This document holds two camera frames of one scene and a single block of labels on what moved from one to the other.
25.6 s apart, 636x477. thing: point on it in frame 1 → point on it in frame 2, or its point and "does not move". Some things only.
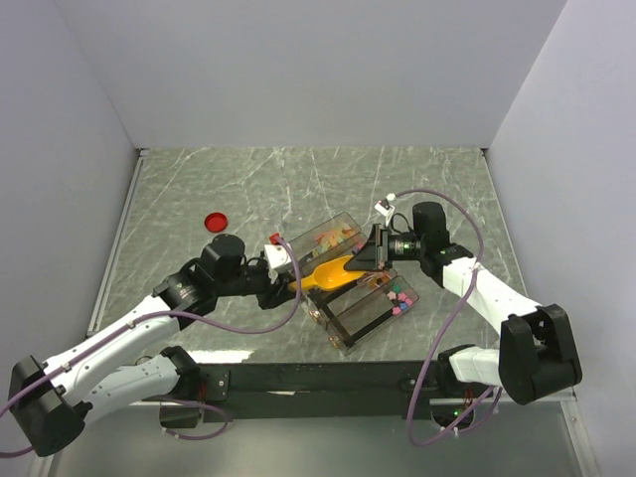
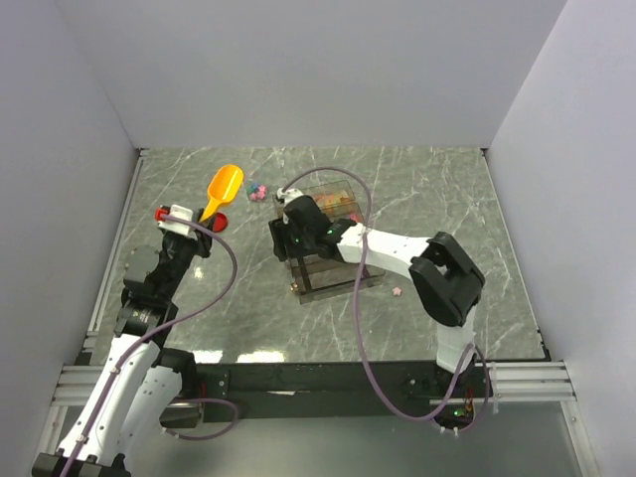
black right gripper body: x=397 y=247 → x=297 y=244
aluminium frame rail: x=115 y=242 does not move
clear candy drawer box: x=353 y=304 → x=316 y=275
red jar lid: x=216 y=222 does not move
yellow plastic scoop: x=330 y=274 → x=225 y=184
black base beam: x=297 y=391 does not move
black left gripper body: x=258 y=282 → x=179 y=255
